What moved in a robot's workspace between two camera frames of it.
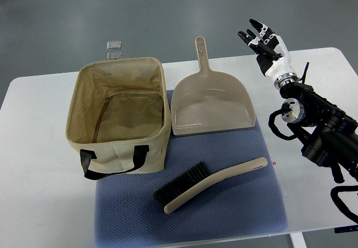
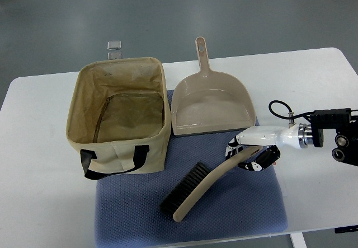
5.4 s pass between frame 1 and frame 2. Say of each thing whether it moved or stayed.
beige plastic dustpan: stayed
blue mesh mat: stayed
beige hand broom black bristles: moved
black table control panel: stayed
